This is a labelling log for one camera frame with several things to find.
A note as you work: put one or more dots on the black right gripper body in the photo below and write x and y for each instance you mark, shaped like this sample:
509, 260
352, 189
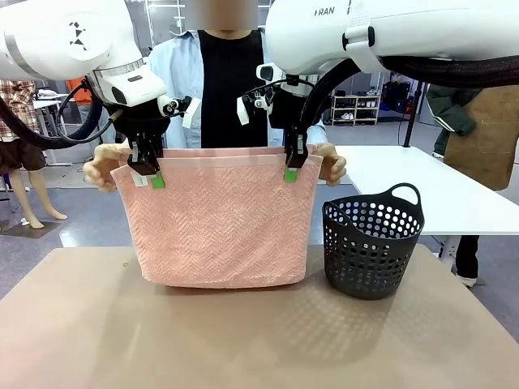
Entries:
290, 111

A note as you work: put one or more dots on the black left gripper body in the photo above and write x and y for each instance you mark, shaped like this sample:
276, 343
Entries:
140, 121

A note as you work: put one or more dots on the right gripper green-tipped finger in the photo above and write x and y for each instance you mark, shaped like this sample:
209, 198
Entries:
292, 158
303, 148

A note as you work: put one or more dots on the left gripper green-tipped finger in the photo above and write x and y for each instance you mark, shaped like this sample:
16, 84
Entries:
153, 156
136, 156

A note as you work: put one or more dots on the pink terry towel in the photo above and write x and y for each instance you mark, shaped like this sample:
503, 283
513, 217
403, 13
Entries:
219, 219

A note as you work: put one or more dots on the black perforated plastic basket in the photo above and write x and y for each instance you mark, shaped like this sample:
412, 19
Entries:
365, 259

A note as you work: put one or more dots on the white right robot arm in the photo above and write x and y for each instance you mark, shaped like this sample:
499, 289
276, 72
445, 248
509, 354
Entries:
316, 32

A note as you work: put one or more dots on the person's left forearm blue sleeve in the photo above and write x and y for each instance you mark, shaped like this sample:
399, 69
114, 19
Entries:
317, 133

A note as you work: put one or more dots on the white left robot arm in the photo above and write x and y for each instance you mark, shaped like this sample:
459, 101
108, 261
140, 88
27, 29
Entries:
40, 36

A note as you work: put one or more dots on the person's left hand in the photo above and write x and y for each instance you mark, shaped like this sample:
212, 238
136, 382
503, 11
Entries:
334, 162

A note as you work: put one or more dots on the person's right hand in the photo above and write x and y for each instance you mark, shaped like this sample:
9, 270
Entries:
101, 162

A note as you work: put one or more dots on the wooden shoe rack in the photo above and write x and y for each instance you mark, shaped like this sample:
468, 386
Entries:
357, 109

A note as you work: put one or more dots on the person in light blue shirt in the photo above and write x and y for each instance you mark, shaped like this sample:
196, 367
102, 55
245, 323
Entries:
227, 89

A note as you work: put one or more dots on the black equipment cases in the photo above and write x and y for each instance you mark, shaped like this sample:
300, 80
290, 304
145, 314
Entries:
397, 97

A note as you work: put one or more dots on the black pole stand white top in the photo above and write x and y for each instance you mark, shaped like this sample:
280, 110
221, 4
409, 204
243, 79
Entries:
413, 117

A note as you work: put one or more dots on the mannequin in plaid shirt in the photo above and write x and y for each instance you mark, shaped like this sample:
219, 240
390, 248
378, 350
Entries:
18, 150

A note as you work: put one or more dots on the large white side table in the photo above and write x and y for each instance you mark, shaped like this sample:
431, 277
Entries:
446, 190

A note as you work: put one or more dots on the person in brown apron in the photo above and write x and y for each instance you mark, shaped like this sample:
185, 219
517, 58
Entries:
482, 133

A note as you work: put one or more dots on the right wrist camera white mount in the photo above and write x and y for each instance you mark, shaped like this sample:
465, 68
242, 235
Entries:
243, 109

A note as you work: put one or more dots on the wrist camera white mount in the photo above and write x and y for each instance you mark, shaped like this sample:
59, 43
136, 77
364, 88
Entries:
190, 111
243, 109

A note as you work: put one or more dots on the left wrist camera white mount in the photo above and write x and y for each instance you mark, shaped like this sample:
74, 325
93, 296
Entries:
190, 111

